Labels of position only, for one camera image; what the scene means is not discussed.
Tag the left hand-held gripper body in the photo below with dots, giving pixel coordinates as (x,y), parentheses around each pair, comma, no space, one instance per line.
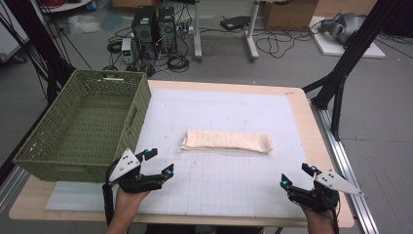
(130,177)

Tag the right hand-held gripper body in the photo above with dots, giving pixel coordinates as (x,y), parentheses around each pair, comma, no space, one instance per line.
(319,195)

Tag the person's left hand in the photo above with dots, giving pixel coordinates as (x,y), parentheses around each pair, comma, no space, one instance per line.
(130,200)

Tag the person's right hand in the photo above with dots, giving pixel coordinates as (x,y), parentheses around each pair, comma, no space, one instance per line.
(316,218)

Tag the white grid mat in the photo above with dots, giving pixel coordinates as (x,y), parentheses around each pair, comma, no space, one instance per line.
(227,182)

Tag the green woven basket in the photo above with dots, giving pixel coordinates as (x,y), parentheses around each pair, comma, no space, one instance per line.
(87,130)

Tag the folded cream cloth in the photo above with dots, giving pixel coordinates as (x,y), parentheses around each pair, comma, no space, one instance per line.
(227,141)

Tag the small white power supply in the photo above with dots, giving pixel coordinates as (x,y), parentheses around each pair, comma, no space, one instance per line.
(127,50)

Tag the white floor board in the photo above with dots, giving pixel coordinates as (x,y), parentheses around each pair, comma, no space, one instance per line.
(328,48)

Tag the black computer tower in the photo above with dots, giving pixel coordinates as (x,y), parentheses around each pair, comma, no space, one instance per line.
(144,31)
(167,29)

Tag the white power strip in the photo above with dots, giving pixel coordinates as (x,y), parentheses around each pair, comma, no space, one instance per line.
(185,29)

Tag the clear plastic bag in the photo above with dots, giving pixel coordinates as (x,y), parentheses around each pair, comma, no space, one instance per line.
(83,24)

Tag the grey rounded machine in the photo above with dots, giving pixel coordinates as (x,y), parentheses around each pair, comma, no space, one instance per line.
(342,26)

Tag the flat black device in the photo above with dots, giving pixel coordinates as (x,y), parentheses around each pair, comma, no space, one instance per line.
(234,22)

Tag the large cardboard box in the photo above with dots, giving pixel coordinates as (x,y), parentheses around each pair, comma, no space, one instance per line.
(289,14)

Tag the aluminium rail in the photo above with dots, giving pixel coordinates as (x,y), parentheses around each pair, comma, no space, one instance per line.
(11,188)
(344,169)

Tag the black metal frame stand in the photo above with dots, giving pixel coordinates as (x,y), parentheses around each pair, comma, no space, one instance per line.
(42,42)
(354,48)

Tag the white desk frame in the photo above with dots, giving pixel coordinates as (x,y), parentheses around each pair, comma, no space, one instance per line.
(252,35)

